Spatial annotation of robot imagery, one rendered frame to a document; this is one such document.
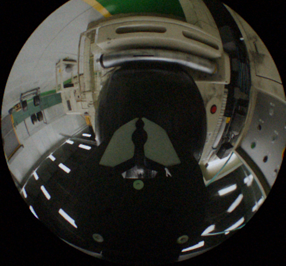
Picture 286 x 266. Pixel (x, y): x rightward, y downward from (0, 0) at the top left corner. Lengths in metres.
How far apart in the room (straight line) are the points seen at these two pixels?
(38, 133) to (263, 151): 11.76
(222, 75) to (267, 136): 0.39
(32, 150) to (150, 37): 11.48
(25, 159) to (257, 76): 12.17
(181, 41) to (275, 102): 0.49
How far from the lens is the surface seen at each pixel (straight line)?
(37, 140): 11.34
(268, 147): 0.57
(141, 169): 0.18
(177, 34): 0.25
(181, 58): 0.25
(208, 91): 0.40
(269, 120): 0.56
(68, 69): 2.63
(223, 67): 0.31
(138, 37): 0.23
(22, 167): 11.93
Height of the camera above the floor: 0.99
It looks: 24 degrees up
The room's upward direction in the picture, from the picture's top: 179 degrees clockwise
